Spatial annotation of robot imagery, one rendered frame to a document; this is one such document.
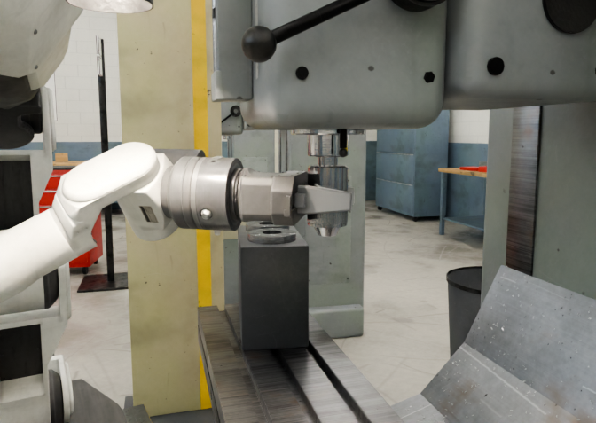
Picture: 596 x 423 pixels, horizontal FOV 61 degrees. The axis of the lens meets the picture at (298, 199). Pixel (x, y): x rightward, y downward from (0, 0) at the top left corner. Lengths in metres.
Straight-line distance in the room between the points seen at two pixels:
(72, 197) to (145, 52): 1.73
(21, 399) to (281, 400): 0.68
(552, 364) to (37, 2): 0.86
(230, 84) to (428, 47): 0.20
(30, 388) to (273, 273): 0.65
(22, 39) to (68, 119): 8.85
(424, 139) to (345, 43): 7.39
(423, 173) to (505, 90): 7.34
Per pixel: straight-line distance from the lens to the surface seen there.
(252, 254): 0.89
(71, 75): 9.71
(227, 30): 0.56
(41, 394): 1.31
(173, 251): 2.34
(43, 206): 5.19
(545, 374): 0.81
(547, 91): 0.59
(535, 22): 0.58
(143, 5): 0.52
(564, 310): 0.82
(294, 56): 0.48
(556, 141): 0.83
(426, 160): 7.90
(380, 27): 0.51
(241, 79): 0.55
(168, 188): 0.60
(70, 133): 9.66
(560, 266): 0.84
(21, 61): 0.86
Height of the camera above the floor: 1.30
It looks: 7 degrees down
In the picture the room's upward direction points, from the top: straight up
